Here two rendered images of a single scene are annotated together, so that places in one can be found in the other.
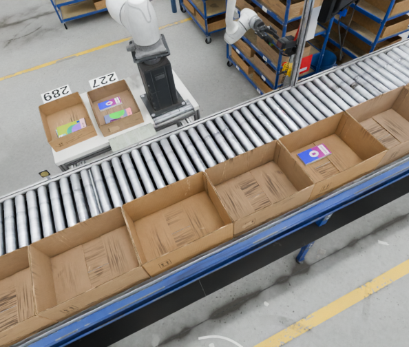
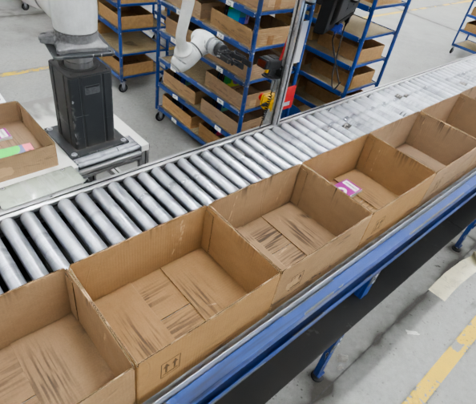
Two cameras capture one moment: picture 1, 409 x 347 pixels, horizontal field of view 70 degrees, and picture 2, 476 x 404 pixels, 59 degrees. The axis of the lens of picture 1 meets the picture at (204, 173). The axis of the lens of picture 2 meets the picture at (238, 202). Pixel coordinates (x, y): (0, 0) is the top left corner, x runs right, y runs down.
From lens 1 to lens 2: 0.49 m
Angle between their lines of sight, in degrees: 25
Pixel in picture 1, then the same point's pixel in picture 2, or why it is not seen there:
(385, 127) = not seen: hidden behind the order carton
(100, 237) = (7, 347)
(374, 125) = not seen: hidden behind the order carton
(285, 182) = (316, 228)
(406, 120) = (425, 154)
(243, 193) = (263, 247)
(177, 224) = (167, 303)
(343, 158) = (377, 195)
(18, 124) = not seen: outside the picture
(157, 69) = (90, 76)
